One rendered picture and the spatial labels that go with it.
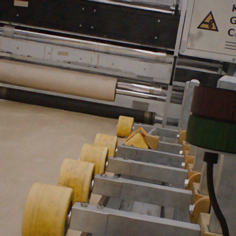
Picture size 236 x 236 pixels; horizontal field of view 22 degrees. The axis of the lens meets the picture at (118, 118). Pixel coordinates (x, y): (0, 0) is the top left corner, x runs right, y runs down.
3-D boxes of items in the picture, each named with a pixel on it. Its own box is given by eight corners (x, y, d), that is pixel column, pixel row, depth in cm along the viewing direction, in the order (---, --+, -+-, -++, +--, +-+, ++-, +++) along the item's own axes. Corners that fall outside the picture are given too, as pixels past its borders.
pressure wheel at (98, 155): (110, 140, 133) (103, 163, 127) (107, 168, 138) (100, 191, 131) (83, 135, 134) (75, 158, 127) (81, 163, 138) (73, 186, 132)
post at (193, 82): (177, 206, 230) (199, 80, 226) (177, 208, 227) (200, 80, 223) (168, 204, 230) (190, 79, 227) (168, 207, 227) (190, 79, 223)
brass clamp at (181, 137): (191, 142, 235) (193, 129, 235) (192, 146, 222) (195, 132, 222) (175, 139, 236) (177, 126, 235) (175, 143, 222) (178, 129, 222)
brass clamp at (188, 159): (202, 172, 161) (205, 153, 160) (205, 180, 147) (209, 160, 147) (179, 168, 161) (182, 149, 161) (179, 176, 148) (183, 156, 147)
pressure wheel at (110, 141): (112, 160, 152) (112, 171, 159) (118, 131, 155) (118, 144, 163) (89, 156, 152) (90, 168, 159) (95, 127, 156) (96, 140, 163)
